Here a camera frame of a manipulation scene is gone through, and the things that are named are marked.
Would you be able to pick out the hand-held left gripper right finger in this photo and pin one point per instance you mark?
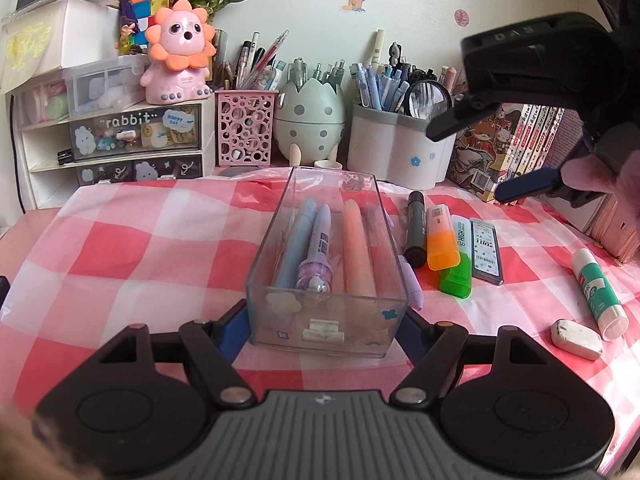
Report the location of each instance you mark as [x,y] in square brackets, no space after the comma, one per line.
[416,335]

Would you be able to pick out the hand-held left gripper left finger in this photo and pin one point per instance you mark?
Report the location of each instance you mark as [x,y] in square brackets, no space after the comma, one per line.
[232,332]

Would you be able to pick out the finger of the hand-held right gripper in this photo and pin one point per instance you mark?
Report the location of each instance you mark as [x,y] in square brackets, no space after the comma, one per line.
[525,184]
[450,125]

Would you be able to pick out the purple mechanical pencil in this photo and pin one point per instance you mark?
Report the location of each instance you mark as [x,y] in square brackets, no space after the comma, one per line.
[414,285]

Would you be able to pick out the clear plastic stationery box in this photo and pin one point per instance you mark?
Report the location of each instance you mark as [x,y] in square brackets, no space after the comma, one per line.
[350,320]

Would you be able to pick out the green highlighter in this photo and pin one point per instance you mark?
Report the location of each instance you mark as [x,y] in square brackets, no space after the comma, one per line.
[457,275]

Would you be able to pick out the pencil lead refill case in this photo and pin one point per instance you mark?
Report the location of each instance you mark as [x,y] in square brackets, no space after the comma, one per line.
[487,252]

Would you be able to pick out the orange highlighter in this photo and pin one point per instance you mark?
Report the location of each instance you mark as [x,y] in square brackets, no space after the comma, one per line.
[442,245]

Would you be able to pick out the peach pastel pen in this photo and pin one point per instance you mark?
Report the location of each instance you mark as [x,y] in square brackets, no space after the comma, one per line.
[357,250]

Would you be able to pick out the light blue pen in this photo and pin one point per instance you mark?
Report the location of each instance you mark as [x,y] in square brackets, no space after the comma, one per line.
[295,250]

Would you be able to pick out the black marker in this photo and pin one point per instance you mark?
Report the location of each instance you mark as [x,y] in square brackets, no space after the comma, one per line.
[415,230]

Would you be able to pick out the purple cartoon pen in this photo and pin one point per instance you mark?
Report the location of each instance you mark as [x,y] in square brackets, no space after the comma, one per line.
[317,245]

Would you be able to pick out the white green glue stick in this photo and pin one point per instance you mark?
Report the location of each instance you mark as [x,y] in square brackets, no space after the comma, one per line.
[597,292]

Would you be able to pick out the white eraser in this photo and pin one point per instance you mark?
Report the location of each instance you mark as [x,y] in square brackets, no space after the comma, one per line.
[575,337]

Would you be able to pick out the person's left forearm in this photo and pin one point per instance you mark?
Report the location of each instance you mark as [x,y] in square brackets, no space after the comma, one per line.
[15,445]

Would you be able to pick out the black magnifying glass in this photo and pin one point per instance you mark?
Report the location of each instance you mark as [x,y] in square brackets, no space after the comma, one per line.
[427,100]

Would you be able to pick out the blue spine comic book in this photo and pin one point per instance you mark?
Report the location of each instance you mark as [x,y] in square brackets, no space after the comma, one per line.
[531,140]

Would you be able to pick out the row of pink books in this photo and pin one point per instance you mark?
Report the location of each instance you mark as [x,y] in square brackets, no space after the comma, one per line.
[480,160]

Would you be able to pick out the yellow spine comic book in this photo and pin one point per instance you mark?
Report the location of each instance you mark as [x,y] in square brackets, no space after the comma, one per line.
[541,135]

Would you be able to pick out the white flower-shaped pen holder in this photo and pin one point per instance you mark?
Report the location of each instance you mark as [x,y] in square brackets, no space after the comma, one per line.
[390,150]

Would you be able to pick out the pens in white holder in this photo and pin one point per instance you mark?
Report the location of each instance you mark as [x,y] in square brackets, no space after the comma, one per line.
[380,85]

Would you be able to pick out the pink notebook stack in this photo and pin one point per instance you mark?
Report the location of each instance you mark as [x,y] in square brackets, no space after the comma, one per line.
[617,230]

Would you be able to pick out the white tape roll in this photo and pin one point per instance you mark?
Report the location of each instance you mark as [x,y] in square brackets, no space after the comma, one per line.
[327,164]

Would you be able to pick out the red checkered tablecloth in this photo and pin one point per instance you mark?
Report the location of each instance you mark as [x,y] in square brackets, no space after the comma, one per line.
[125,260]

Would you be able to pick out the green egg pen holder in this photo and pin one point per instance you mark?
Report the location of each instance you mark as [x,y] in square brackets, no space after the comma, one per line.
[310,120]

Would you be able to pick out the pens in egg holder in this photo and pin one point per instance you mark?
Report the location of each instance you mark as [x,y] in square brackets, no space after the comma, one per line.
[320,72]

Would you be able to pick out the pink perforated pen holder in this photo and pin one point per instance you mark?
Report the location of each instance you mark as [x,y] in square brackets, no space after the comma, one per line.
[245,130]

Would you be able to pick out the pens in pink holder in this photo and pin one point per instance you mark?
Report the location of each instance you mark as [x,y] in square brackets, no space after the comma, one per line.
[255,60]

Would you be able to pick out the white drawer organizer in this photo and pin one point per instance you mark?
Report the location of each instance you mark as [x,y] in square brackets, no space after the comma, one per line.
[45,145]

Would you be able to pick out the clear storage box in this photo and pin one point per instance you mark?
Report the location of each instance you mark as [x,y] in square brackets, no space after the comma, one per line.
[100,85]

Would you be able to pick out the pink lion toy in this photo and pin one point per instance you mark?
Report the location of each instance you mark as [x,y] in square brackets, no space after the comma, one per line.
[182,35]

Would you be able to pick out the small toy figurine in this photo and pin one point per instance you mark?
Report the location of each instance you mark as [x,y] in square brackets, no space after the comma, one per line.
[127,35]

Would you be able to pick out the white cardboard box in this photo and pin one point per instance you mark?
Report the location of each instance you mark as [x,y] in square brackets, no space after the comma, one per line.
[80,30]

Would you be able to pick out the clear bag yellow pieces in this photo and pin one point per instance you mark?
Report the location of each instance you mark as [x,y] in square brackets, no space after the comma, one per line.
[25,42]

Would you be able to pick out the round pink wall sticker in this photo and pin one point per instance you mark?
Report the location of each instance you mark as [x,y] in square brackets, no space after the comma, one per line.
[462,17]

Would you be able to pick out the brown animal wall sticker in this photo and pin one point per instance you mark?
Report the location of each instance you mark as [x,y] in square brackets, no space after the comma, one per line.
[352,1]

